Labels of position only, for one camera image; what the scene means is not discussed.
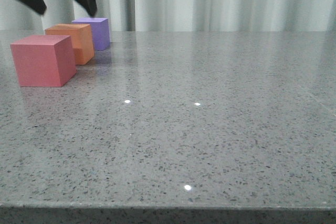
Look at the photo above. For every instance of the orange foam cube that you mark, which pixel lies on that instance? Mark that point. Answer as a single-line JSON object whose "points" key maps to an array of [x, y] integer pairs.
{"points": [[81, 37]]}

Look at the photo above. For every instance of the purple foam cube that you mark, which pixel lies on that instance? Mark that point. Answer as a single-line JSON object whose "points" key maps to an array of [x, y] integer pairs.
{"points": [[100, 31]]}

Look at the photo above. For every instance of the red foam cube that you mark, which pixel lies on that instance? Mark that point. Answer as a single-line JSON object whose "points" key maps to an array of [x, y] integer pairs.
{"points": [[44, 60]]}

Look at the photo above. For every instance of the pale green curtain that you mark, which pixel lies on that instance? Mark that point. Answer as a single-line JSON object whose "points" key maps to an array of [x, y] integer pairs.
{"points": [[218, 15]]}

